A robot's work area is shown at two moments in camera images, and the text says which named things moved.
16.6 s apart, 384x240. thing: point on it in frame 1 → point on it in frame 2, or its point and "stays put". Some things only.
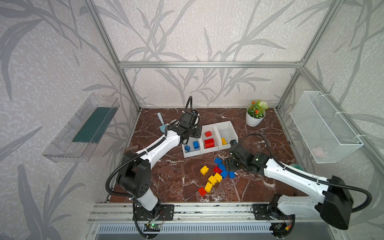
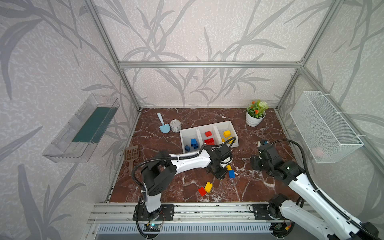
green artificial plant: x=256 y=109 stays put
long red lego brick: x=209 y=143 stays put
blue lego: x=196 y=145 stays put
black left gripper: x=191 y=131 → x=220 y=171
